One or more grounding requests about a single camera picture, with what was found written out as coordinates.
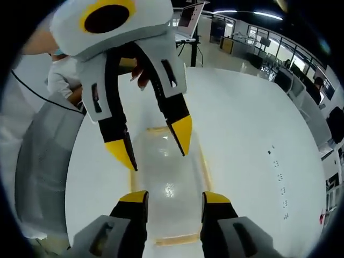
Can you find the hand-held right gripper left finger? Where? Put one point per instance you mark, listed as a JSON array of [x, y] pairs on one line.
[[129, 220]]

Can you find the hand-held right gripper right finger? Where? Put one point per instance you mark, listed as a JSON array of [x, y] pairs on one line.
[[217, 223]]

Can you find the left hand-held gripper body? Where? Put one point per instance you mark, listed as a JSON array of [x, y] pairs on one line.
[[113, 29]]

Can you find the clear box with yellow plastic buckles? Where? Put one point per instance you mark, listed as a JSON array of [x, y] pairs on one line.
[[172, 172]]

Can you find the person's left hand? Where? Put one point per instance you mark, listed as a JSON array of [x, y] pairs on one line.
[[142, 76]]

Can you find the black tripod stand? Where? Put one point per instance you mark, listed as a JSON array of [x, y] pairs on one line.
[[194, 53]]

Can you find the person's white shirt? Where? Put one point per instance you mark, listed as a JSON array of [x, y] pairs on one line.
[[60, 78]]

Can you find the person's head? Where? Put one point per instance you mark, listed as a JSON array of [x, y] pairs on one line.
[[40, 37]]

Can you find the yellow cabinet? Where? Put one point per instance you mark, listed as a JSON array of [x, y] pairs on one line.
[[225, 45]]

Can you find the laptop computer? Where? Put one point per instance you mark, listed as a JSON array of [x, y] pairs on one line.
[[189, 18]]

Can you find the small red object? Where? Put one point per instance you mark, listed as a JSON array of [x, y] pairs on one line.
[[321, 217]]

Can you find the black office chair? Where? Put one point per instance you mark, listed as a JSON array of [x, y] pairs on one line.
[[280, 78], [336, 126]]

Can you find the ceiling light strip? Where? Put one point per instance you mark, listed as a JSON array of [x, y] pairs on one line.
[[268, 14]]

